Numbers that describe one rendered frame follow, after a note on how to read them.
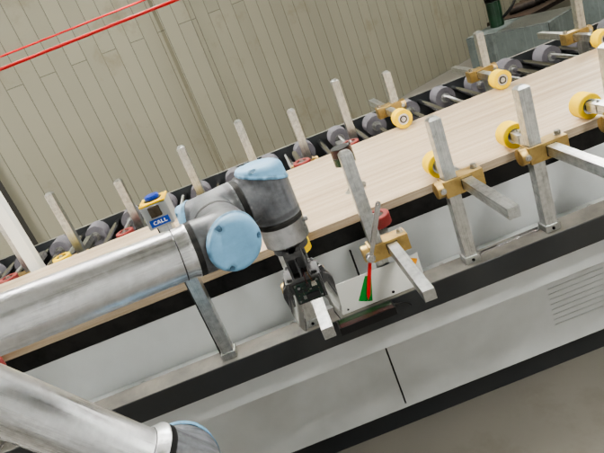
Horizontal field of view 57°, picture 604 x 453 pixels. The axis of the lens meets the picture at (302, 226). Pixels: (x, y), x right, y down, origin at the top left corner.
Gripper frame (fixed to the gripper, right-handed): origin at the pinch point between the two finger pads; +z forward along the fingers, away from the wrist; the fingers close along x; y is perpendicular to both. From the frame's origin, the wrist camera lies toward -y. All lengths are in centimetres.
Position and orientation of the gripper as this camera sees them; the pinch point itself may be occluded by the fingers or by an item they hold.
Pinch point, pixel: (321, 317)
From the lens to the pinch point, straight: 119.8
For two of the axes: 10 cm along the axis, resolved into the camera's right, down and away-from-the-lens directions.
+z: 3.4, 8.7, 3.7
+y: 1.0, 3.5, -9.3
